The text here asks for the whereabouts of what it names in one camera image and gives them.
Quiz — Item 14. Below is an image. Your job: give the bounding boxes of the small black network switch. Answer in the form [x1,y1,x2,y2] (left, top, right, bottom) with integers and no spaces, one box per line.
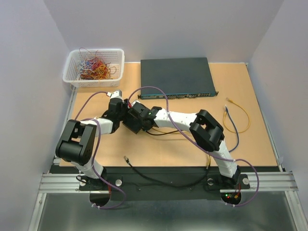
[122,114,143,134]

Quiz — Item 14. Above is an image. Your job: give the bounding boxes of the yellow ethernet cable long loop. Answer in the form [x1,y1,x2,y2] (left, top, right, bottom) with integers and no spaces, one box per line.
[223,97,251,134]

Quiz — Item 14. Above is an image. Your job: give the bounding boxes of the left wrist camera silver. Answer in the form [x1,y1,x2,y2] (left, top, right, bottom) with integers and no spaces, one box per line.
[106,90,122,99]

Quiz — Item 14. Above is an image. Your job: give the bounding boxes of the large blue rack network switch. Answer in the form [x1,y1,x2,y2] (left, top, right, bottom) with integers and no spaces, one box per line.
[138,57,218,100]

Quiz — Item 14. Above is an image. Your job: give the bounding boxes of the white perforated plastic basket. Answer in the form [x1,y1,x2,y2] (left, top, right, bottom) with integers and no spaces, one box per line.
[62,48,125,88]

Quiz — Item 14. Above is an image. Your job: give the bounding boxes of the black ethernet cable teal plug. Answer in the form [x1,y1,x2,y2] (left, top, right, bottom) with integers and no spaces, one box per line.
[124,128,211,188]

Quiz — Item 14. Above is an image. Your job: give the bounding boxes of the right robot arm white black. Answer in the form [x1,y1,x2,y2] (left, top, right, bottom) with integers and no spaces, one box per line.
[123,101,241,188]

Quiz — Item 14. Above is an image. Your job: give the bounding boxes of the tangled colourful wires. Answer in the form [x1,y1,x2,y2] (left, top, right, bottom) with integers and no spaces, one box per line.
[69,47,117,98]

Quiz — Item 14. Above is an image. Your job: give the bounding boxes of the aluminium rail frame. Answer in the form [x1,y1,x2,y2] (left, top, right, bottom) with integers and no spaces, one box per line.
[30,63,306,231]

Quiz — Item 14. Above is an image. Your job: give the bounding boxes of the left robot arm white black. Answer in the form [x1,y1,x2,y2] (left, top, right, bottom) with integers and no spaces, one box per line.
[55,98,128,190]

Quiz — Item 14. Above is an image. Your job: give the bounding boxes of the blue ethernet cable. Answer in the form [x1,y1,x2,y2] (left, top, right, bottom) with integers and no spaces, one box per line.
[225,104,240,154]

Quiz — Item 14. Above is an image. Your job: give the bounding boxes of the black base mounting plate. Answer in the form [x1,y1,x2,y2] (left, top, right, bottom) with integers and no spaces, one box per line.
[48,166,282,206]

